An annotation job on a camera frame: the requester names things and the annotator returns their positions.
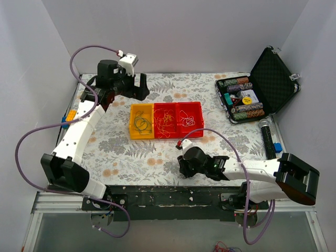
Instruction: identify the yellow plastic bin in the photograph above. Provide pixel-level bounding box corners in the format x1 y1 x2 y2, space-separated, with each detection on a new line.
129 103 154 140

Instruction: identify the red plastic bin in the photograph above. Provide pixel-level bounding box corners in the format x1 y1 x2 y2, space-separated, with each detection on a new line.
177 101 204 137
153 102 179 139

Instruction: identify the yellow wire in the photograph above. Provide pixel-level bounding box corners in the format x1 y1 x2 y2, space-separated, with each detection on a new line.
153 109 177 139

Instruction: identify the white wire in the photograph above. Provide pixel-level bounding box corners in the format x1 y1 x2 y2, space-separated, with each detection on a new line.
180 110 196 127

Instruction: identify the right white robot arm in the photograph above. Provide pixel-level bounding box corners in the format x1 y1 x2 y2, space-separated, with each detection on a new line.
177 146 320 209

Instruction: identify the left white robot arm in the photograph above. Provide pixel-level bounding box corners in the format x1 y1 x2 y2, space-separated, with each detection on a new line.
40 54 150 210

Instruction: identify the yellow green blue block stack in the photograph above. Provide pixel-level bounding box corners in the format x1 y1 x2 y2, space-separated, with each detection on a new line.
61 110 77 130

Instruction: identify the floral table mat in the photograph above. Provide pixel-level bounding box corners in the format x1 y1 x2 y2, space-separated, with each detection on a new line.
49 72 292 186

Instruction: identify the black microphone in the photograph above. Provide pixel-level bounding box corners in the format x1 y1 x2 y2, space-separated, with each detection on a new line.
258 119 276 160

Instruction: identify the small blue toy block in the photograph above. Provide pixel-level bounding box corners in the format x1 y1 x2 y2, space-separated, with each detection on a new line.
274 142 283 153

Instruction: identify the black poker chip case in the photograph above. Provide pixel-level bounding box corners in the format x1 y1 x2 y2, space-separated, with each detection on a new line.
215 46 301 124

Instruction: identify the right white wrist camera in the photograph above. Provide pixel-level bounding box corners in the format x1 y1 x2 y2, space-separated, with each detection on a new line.
176 139 193 157

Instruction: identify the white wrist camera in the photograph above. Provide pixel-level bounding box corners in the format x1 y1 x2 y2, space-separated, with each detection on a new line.
117 50 139 77
176 139 193 157

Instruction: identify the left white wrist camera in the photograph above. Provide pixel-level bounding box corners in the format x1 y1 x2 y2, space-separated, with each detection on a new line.
117 50 139 77

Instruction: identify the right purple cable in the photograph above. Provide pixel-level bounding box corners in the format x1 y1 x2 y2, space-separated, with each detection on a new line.
177 128 276 245

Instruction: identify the purple cable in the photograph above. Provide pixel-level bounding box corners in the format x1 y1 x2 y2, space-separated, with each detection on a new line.
15 45 131 238
177 128 276 245

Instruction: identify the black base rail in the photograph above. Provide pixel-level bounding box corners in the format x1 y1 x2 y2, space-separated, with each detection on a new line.
78 184 289 223

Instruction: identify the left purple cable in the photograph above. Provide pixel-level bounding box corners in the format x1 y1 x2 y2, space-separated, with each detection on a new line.
15 45 131 238

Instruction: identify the wire bundle on floor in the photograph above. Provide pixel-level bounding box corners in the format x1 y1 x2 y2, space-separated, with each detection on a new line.
213 240 244 252

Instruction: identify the aluminium frame rail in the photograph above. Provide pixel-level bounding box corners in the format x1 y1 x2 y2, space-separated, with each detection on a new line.
20 191 91 252

